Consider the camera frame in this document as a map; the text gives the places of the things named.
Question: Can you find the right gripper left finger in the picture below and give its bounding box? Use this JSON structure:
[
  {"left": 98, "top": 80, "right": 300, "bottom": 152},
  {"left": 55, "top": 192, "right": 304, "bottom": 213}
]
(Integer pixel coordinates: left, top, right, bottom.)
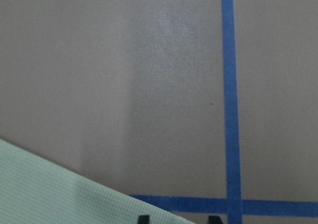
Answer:
[{"left": 138, "top": 215, "right": 150, "bottom": 224}]

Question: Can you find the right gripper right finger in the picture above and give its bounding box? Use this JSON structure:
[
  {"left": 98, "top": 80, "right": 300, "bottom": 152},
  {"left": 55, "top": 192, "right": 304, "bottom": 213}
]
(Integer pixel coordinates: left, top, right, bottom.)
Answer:
[{"left": 208, "top": 215, "right": 222, "bottom": 224}]

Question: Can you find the olive green long-sleeve shirt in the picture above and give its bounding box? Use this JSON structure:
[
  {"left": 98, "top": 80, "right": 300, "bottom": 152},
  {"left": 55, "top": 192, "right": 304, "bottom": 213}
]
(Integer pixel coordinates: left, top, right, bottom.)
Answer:
[{"left": 0, "top": 141, "right": 187, "bottom": 224}]

